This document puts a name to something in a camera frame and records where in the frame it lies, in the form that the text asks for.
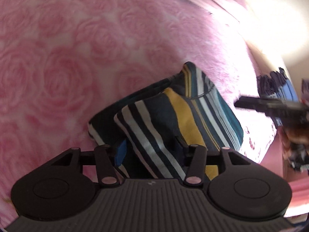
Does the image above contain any striped teal yellow garment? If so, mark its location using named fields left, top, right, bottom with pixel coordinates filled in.
left=88, top=62, right=244, bottom=180

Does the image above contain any blue grey clothes pile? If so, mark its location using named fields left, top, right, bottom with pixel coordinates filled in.
left=256, top=67, right=300, bottom=126

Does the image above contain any person's right hand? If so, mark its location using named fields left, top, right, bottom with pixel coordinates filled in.
left=282, top=122, right=308, bottom=172

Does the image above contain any pink rose blanket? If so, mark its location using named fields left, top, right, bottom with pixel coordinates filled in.
left=0, top=0, right=281, bottom=225

